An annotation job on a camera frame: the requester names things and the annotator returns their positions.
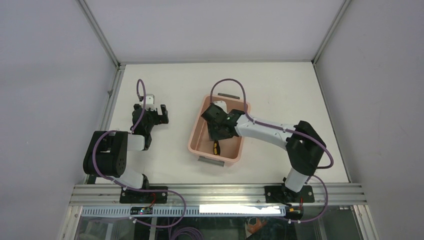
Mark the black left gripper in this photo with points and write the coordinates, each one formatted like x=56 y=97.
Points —
x=159 y=119

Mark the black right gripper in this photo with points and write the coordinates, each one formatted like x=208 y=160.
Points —
x=214 y=136

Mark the yellow black screwdriver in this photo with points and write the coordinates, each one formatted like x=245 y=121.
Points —
x=216 y=148

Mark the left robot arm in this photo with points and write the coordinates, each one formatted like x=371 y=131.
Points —
x=106 y=155

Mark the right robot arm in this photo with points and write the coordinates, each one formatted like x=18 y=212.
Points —
x=303 y=145

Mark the pink plastic bin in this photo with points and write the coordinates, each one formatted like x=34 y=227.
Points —
x=200 y=144

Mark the orange object below table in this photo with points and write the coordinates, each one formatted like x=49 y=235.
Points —
x=254 y=224

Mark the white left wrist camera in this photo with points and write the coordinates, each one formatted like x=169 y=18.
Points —
x=148 y=102

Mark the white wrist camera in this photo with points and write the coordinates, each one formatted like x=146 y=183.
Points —
x=148 y=102
x=222 y=104

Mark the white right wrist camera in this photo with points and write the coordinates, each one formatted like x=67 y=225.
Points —
x=222 y=104

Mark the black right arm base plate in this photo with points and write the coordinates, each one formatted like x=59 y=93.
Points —
x=279 y=194

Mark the white slotted cable duct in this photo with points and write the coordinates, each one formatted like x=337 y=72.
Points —
x=203 y=210

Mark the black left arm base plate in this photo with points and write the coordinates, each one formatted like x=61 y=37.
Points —
x=158 y=196

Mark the aluminium left frame post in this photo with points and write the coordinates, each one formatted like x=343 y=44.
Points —
x=86 y=10

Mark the aluminium frame post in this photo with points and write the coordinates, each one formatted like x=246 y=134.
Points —
x=332 y=28
x=86 y=10

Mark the aluminium front rail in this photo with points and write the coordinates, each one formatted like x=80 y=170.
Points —
x=337 y=194

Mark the aluminium right frame post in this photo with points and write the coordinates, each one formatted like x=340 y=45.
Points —
x=332 y=28

